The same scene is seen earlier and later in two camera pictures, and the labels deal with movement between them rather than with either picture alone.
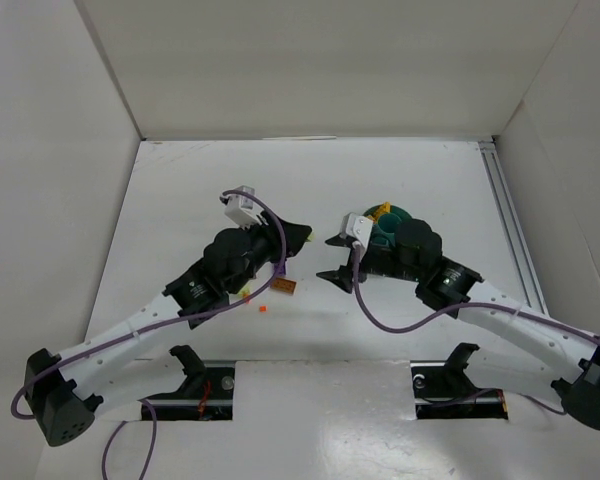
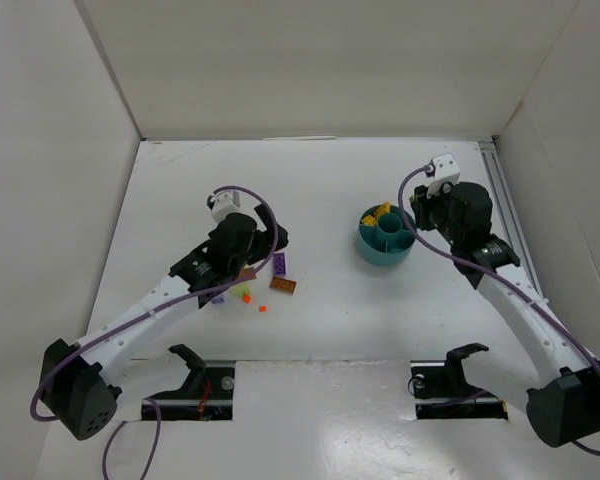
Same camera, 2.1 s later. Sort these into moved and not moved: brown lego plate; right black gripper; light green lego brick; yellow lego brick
Moved: right black gripper
Not moved: light green lego brick; brown lego plate; yellow lego brick
